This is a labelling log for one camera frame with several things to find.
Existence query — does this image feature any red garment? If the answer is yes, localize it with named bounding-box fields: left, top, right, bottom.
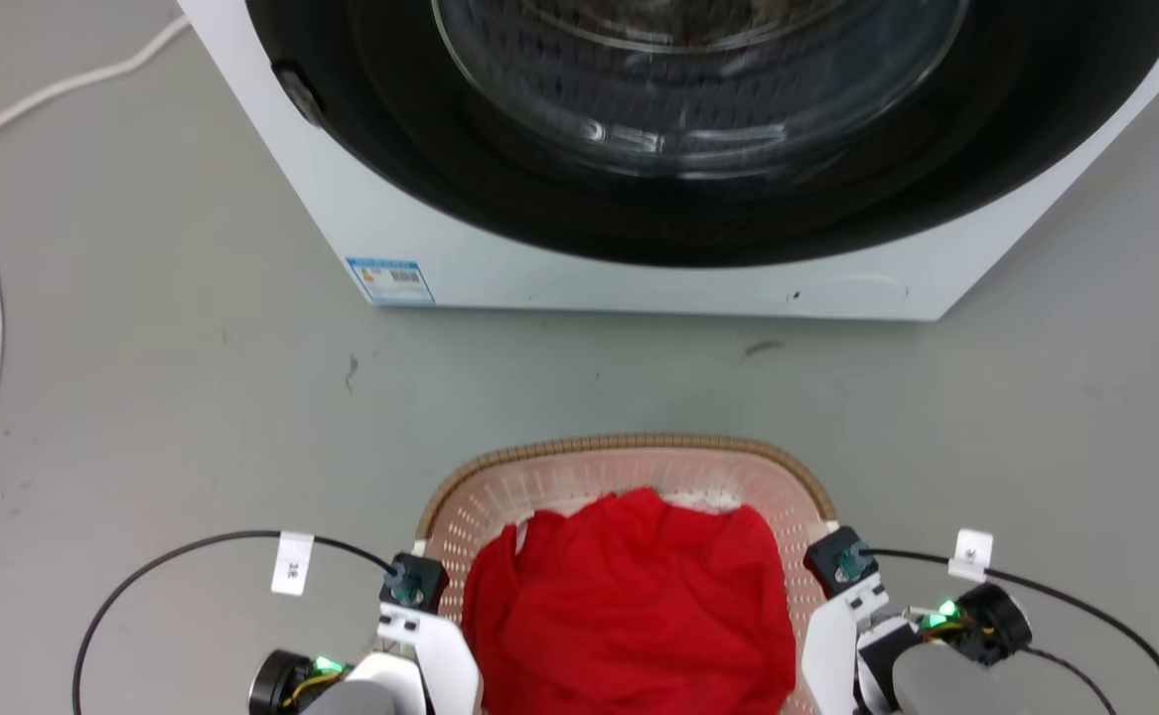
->
left=460, top=487, right=798, bottom=715

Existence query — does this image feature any white cable tag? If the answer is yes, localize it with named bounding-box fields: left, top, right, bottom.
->
left=270, top=531, right=315, bottom=598
left=947, top=528, right=995, bottom=583

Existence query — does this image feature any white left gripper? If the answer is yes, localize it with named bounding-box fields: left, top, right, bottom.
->
left=376, top=603, right=484, bottom=715

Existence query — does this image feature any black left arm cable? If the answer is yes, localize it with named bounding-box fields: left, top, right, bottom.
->
left=72, top=529, right=399, bottom=715

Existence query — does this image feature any beige perforated laundry basket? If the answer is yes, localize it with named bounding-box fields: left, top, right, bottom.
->
left=414, top=433, right=839, bottom=715

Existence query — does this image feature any white left cable tag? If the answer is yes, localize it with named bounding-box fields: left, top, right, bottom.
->
left=270, top=531, right=315, bottom=598

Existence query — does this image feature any white right cable tag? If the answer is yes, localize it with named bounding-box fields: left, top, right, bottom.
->
left=947, top=528, right=995, bottom=583

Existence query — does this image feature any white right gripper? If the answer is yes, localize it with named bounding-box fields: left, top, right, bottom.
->
left=800, top=583, right=891, bottom=715

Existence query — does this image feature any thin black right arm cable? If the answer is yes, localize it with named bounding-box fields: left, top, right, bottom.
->
left=1024, top=647, right=1122, bottom=715

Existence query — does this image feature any white front-load washing machine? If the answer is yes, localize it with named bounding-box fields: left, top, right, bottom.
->
left=177, top=0, right=1159, bottom=322

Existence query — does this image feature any blue energy label sticker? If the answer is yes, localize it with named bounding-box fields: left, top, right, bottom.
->
left=346, top=257, right=436, bottom=306

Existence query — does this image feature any black round washer door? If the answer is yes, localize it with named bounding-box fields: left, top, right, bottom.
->
left=245, top=0, right=1159, bottom=268

